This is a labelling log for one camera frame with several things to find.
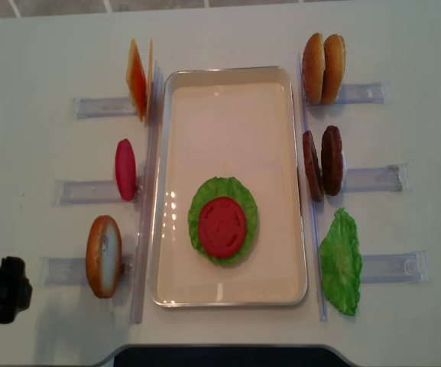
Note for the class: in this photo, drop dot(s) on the silver metal tray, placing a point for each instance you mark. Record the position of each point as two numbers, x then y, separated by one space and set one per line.
228 123

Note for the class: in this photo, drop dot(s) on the clear holder lettuce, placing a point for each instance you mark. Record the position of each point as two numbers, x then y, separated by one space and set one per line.
410 267

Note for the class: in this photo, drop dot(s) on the brown meat patty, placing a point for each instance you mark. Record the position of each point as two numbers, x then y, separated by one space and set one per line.
332 160
312 169

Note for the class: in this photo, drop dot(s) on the clear holder left bun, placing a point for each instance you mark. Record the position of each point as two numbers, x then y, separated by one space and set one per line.
55 272

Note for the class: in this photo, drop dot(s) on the clear rack rail right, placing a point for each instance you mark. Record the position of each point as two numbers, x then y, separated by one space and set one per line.
321 301

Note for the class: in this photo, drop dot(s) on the clear holder right buns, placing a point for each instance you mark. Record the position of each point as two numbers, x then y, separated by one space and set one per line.
362 93

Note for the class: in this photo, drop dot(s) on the orange cheese slice outer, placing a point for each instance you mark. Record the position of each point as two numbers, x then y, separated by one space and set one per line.
136 80

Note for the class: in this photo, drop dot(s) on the green lettuce leaf standing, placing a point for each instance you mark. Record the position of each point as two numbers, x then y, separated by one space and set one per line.
341 264

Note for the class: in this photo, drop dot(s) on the bun half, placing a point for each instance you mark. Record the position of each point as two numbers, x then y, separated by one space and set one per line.
334 49
313 68
104 256

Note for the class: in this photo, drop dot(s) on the clear holder patties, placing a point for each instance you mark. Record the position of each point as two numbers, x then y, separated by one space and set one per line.
392 178

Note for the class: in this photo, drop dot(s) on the bun half left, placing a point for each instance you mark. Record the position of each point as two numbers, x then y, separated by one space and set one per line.
104 256

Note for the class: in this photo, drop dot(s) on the red tomato slice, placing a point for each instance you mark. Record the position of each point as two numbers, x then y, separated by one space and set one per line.
222 227
125 170

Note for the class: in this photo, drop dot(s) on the clear holder tomato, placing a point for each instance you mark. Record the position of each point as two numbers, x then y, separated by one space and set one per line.
71 192

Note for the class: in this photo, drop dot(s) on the orange cheese slice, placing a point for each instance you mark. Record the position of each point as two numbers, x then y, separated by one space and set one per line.
149 85
136 80

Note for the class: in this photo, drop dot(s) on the bun half outer right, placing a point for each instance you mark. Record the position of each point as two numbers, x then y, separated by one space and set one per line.
334 49

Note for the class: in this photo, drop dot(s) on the orange cheese slice inner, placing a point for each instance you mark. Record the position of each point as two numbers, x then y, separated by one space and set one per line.
149 85

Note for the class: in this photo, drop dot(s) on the clear holder cheese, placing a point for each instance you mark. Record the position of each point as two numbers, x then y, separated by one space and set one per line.
89 108

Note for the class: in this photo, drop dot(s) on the brown meat patty inner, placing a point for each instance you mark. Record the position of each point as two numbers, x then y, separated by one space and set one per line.
312 169

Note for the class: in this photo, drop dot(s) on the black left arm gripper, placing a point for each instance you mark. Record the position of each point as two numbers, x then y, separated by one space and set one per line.
15 289

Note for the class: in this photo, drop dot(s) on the brown meat patty outer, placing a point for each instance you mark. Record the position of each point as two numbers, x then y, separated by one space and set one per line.
332 160

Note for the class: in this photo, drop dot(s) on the green lettuce leaf on tray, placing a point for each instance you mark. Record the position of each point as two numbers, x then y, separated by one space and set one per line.
233 188

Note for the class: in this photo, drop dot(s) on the bun half inner right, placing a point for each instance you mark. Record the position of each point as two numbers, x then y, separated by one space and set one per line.
313 68

